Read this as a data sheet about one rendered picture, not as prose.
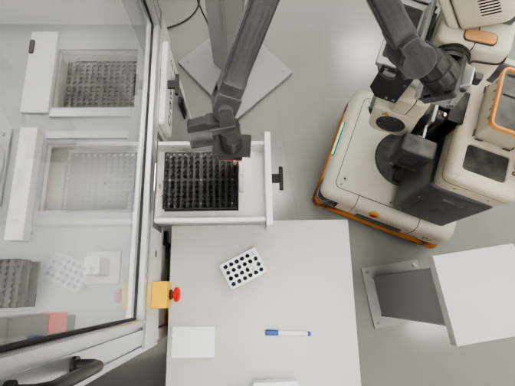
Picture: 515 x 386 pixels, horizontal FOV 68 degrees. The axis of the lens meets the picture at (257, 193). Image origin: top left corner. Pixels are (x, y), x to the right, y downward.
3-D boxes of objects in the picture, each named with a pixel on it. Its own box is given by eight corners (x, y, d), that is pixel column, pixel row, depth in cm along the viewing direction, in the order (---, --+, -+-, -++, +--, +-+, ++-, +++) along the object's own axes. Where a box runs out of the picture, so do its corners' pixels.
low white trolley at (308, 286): (309, 246, 199) (348, 219, 126) (317, 375, 183) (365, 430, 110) (198, 248, 197) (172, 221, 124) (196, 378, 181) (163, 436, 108)
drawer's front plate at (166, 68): (174, 60, 132) (168, 40, 122) (171, 138, 125) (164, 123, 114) (168, 60, 132) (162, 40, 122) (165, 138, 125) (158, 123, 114)
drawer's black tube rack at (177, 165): (238, 158, 122) (237, 152, 116) (238, 212, 117) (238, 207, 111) (168, 159, 121) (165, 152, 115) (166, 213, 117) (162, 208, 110)
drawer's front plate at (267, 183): (267, 144, 126) (270, 130, 115) (270, 230, 118) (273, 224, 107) (262, 144, 125) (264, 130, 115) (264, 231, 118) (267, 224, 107)
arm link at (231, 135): (241, 132, 90) (237, 111, 92) (212, 137, 89) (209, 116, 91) (243, 145, 96) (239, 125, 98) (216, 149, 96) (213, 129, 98)
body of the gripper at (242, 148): (250, 159, 102) (249, 147, 95) (212, 158, 102) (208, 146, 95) (251, 137, 104) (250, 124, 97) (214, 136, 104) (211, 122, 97)
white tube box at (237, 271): (254, 248, 122) (254, 246, 119) (267, 272, 121) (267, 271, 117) (220, 266, 121) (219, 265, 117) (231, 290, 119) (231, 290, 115)
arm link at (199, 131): (231, 106, 84) (228, 88, 90) (180, 114, 84) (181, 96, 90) (239, 149, 92) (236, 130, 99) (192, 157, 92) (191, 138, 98)
